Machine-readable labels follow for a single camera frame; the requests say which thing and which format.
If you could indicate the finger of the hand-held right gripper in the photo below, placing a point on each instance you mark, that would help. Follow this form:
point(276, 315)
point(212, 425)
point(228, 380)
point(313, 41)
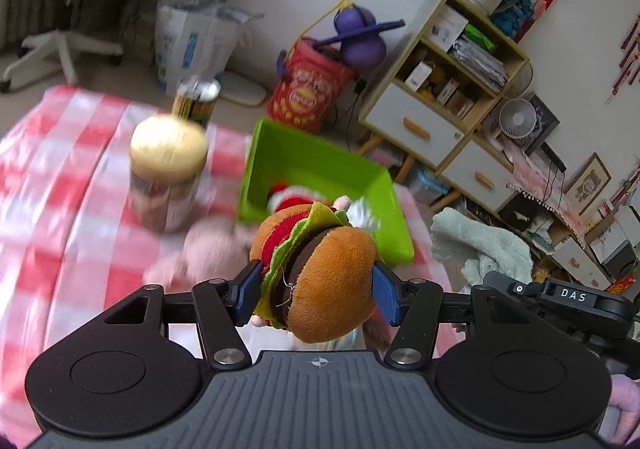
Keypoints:
point(515, 286)

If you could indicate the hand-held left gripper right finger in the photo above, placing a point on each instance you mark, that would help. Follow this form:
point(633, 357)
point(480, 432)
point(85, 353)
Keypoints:
point(385, 296)

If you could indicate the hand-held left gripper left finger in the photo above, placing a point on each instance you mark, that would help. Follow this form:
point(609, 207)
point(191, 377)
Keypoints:
point(248, 290)

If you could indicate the pink plush doll blue dress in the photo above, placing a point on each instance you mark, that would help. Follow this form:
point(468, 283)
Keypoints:
point(210, 249)

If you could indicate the hamburger plush toy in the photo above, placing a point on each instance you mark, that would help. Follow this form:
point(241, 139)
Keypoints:
point(330, 269)

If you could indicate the green plastic bin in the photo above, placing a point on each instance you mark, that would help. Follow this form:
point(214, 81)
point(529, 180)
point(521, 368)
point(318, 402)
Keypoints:
point(300, 164)

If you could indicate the low white side cabinet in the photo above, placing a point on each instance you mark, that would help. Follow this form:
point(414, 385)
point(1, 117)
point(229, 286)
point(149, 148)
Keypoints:
point(580, 249)

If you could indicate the light green towel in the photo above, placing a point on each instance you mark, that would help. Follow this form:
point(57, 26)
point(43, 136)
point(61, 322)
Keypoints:
point(480, 241)

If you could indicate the white plush toy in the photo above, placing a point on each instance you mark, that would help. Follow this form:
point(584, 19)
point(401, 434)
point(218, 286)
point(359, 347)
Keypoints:
point(362, 214)

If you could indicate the clear plastic storage box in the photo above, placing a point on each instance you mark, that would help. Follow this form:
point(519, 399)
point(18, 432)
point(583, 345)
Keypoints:
point(427, 186)

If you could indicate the pink cloth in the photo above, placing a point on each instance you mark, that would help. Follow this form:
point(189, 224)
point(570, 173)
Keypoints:
point(530, 164)

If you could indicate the jar with gold lid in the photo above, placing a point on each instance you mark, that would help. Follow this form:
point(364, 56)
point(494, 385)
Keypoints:
point(167, 164)

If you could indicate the small white fan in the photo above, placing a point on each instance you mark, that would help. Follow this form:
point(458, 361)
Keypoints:
point(517, 121)

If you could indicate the wooden cabinet white drawers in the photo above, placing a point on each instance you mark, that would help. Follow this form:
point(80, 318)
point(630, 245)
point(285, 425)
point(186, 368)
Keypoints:
point(425, 124)

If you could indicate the black and yellow drink can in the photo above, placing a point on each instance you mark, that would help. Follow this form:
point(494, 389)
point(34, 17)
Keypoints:
point(197, 101)

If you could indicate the white floor scale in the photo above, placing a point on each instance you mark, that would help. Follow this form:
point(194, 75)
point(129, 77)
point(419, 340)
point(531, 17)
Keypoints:
point(245, 89)

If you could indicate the red white checkered tablecloth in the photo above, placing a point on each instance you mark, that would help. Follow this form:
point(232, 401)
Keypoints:
point(65, 189)

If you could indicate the red printed bucket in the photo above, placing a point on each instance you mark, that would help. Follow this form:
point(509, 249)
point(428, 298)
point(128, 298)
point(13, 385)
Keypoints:
point(307, 89)

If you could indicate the stack of papers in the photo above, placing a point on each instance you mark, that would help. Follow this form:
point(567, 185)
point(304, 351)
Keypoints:
point(480, 61)

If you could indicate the purple ball toy with disc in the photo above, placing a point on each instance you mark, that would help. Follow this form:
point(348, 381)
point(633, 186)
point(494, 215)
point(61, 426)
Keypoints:
point(362, 46)

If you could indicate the green packet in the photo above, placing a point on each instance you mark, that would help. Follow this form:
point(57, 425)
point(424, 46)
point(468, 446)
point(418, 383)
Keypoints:
point(479, 36)

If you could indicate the white paper bag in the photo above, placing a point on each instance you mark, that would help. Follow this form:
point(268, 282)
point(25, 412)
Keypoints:
point(185, 39)

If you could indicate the white box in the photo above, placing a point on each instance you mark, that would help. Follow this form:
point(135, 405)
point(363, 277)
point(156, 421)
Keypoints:
point(447, 26)

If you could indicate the wooden picture frame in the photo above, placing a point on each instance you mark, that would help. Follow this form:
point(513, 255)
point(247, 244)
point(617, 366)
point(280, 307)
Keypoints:
point(590, 184)

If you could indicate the black picture frame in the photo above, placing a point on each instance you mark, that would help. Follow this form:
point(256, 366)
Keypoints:
point(546, 121)

